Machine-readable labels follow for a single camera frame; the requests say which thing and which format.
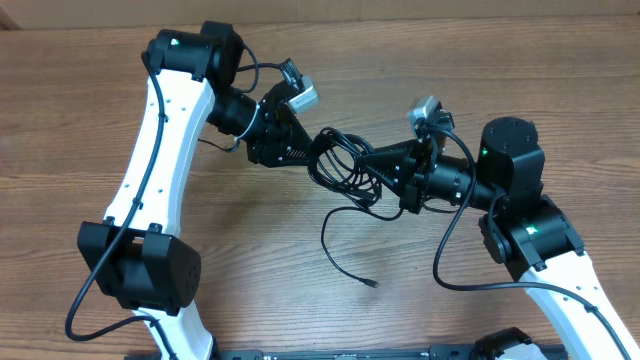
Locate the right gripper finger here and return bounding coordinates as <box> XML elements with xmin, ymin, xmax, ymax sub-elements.
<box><xmin>374</xmin><ymin>139</ymin><xmax>419</xmax><ymax>155</ymax></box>
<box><xmin>357</xmin><ymin>149</ymin><xmax>416</xmax><ymax>198</ymax></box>

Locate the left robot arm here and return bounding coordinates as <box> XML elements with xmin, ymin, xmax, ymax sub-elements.
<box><xmin>77</xmin><ymin>21</ymin><xmax>318</xmax><ymax>359</ymax></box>

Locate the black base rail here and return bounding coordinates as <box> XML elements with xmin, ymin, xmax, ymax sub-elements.
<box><xmin>218</xmin><ymin>344</ymin><xmax>474</xmax><ymax>360</ymax></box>

